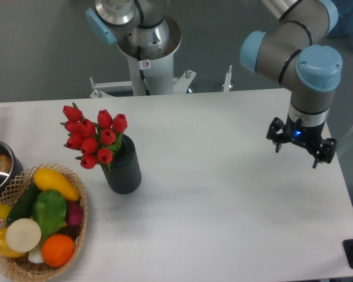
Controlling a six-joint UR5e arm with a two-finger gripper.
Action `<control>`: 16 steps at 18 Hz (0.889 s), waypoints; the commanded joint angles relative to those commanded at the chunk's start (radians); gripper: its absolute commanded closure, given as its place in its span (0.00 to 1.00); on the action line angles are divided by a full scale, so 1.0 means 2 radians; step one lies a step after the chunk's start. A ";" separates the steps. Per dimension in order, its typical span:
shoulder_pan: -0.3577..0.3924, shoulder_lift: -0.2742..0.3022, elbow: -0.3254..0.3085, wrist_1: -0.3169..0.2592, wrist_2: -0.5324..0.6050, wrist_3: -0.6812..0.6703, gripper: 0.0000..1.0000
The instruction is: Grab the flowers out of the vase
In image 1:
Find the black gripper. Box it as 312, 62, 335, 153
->
266, 116, 337, 169

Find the red tulip bouquet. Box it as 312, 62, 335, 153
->
61, 103, 128, 172

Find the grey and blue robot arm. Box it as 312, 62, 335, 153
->
239, 1, 343, 166

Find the dark grey ribbed vase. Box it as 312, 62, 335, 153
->
101, 135, 142, 194

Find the blue plastic bag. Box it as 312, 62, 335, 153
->
327, 1, 353, 49

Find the purple red onion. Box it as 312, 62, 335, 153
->
65, 202, 84, 226

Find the yellow squash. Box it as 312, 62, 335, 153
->
33, 167, 80, 202

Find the green lettuce leaf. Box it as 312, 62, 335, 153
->
32, 190, 67, 243

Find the orange fruit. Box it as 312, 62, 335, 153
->
42, 234, 74, 267

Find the dark green cucumber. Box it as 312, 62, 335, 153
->
6, 183, 41, 226

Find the white leek stalk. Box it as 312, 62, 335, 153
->
28, 243, 44, 264

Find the white round onion slice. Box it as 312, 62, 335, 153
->
5, 218, 41, 253

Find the yellow banana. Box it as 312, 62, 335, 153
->
0, 201, 12, 221

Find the woven wicker basket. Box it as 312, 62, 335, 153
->
0, 164, 87, 281

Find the yellow bell pepper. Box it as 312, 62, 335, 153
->
0, 228, 26, 258

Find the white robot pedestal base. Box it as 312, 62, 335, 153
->
89, 59, 197, 98

